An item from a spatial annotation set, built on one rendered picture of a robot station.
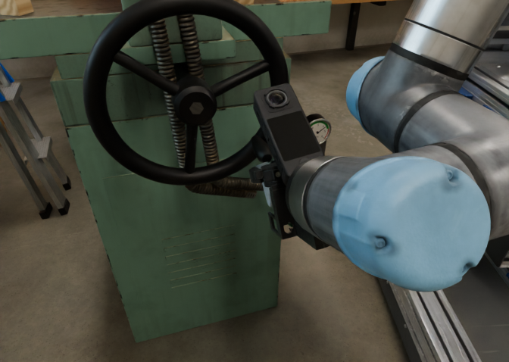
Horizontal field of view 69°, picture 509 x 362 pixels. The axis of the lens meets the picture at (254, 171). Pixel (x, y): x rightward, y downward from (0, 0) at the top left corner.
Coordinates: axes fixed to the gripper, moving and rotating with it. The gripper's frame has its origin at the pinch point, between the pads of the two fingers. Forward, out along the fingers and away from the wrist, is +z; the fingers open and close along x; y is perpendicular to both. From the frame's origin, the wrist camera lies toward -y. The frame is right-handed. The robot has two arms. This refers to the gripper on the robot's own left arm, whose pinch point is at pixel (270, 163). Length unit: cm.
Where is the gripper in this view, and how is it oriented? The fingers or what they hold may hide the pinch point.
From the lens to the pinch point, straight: 53.9
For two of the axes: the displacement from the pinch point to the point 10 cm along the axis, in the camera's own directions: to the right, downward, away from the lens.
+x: 9.6, -2.2, 1.8
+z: -2.0, -0.6, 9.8
